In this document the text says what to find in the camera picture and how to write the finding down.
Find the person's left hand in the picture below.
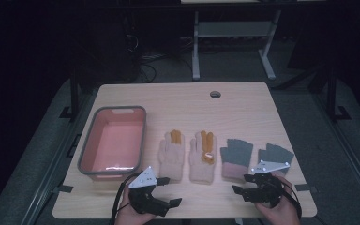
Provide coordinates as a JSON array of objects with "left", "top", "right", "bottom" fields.
[{"left": 114, "top": 185, "right": 156, "bottom": 225}]

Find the floor cable bundle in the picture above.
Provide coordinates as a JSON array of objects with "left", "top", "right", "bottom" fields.
[{"left": 138, "top": 52, "right": 171, "bottom": 84}]

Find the beige and orange knit glove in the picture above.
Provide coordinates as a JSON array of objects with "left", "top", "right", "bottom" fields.
[
  {"left": 188, "top": 129, "right": 217, "bottom": 185},
  {"left": 157, "top": 128, "right": 186, "bottom": 182}
]

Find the black tape strip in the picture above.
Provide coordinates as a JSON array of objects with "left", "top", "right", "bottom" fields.
[
  {"left": 294, "top": 184, "right": 319, "bottom": 193},
  {"left": 52, "top": 185, "right": 75, "bottom": 194}
]

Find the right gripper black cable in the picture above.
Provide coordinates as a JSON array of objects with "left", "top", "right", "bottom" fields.
[{"left": 280, "top": 181, "right": 303, "bottom": 220}]

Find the black metal post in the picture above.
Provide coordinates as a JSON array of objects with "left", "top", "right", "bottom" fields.
[
  {"left": 325, "top": 67, "right": 353, "bottom": 122},
  {"left": 59, "top": 67, "right": 81, "bottom": 121}
]

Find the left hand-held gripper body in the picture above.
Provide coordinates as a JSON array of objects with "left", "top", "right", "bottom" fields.
[{"left": 128, "top": 166, "right": 172, "bottom": 218}]

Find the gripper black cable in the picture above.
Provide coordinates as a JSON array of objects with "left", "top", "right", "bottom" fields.
[
  {"left": 109, "top": 172, "right": 142, "bottom": 225},
  {"left": 280, "top": 181, "right": 303, "bottom": 220}
]

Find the grey metal desk frame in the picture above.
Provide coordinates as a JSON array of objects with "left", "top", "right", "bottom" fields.
[{"left": 191, "top": 10, "right": 282, "bottom": 82}]

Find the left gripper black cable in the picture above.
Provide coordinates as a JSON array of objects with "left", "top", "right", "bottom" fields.
[{"left": 109, "top": 172, "right": 142, "bottom": 225}]

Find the grey metal rail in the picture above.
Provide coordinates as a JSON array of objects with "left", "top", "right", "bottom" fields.
[
  {"left": 313, "top": 93, "right": 360, "bottom": 217},
  {"left": 20, "top": 93, "right": 97, "bottom": 225}
]

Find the person's right hand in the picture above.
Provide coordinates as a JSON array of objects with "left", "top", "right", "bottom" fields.
[{"left": 254, "top": 176, "right": 301, "bottom": 225}]

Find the grey and pink fingerless glove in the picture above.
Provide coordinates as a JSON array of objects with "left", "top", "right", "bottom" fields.
[
  {"left": 219, "top": 138, "right": 254, "bottom": 181},
  {"left": 257, "top": 142, "right": 295, "bottom": 176}
]

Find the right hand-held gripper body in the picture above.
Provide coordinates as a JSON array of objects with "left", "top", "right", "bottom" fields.
[{"left": 242, "top": 159, "right": 291, "bottom": 209}]

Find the pink basin with grey rim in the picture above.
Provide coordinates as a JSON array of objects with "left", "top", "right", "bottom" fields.
[{"left": 77, "top": 105, "right": 148, "bottom": 183}]

